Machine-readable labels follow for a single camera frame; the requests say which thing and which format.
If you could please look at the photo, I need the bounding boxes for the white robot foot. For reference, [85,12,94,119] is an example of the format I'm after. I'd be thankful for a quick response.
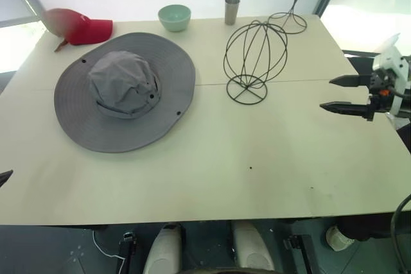
[142,224,187,274]
[231,220,275,274]

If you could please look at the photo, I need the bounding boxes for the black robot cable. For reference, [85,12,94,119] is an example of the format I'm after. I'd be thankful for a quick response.
[389,194,411,274]

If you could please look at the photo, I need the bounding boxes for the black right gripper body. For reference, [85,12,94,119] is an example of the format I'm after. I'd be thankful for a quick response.
[368,70,394,114]

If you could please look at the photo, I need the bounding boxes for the white sneaker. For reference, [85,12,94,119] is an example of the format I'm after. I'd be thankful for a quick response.
[325,225,356,252]

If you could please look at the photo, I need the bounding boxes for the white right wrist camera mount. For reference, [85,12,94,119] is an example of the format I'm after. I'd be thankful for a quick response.
[372,33,409,118]

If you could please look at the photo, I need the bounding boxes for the thin white floor cable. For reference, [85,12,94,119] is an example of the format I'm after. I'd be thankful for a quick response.
[91,228,127,261]

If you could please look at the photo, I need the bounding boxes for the white robot left foot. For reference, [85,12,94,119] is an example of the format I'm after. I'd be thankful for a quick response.
[142,224,187,274]

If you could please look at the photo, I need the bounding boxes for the short black wire hat stand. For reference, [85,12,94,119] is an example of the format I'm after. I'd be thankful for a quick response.
[223,19,288,105]

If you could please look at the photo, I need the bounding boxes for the pale green ceramic bowl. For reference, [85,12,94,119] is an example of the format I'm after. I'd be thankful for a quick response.
[157,4,191,33]

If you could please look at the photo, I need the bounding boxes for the grey metal cup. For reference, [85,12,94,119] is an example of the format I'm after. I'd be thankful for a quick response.
[224,0,241,26]

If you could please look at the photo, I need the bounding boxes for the black table leg bracket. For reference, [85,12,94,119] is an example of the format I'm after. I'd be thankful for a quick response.
[282,234,322,274]
[119,231,139,274]

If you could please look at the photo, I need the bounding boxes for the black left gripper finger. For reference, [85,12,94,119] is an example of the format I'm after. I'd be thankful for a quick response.
[0,169,14,189]

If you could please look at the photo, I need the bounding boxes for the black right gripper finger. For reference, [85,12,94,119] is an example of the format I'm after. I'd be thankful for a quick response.
[329,74,374,89]
[319,101,376,123]

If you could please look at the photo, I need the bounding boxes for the white robot right foot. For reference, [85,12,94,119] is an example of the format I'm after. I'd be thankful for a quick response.
[231,220,275,274]

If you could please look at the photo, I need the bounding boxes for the grey wide-brim bucket hat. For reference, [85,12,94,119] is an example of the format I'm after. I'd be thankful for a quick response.
[53,32,197,153]

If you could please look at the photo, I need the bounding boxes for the tall black wire hat stand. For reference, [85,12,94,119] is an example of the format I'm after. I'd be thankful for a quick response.
[267,0,335,35]

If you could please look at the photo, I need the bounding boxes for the red baseball cap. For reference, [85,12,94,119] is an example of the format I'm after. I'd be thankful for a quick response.
[41,8,114,53]

